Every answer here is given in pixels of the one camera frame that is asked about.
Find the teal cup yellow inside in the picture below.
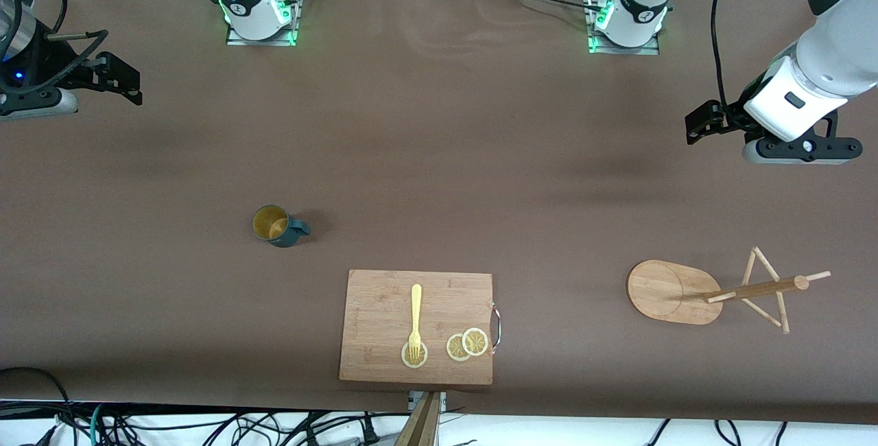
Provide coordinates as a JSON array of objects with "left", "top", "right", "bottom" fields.
[{"left": 252, "top": 204, "right": 311, "bottom": 248}]

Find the wooden mug rack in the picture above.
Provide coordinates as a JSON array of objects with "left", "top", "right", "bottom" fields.
[{"left": 627, "top": 247, "right": 832, "bottom": 335}]

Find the yellow plastic fork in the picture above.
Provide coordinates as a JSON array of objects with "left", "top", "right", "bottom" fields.
[{"left": 408, "top": 284, "right": 423, "bottom": 362}]

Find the lemon slice under fork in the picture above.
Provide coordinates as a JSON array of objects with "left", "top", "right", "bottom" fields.
[{"left": 401, "top": 341, "right": 429, "bottom": 369}]

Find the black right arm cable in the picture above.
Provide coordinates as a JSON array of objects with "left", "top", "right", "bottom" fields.
[{"left": 0, "top": 0, "right": 110, "bottom": 90}]

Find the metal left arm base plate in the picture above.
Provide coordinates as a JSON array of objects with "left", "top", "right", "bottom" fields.
[{"left": 587, "top": 0, "right": 661, "bottom": 56}]

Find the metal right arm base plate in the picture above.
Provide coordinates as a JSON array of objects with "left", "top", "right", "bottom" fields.
[{"left": 225, "top": 0, "right": 304, "bottom": 47}]

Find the black looped floor cable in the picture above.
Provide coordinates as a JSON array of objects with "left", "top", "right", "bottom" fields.
[{"left": 0, "top": 366, "right": 78, "bottom": 430}]

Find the bamboo cutting board metal handle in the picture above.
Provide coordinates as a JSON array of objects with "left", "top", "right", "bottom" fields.
[{"left": 339, "top": 269, "right": 501, "bottom": 386}]

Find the small metal bracket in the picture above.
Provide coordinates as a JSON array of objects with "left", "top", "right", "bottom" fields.
[{"left": 408, "top": 391, "right": 448, "bottom": 412}]

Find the wooden post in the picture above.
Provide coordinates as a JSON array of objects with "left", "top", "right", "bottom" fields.
[{"left": 394, "top": 391, "right": 441, "bottom": 446}]

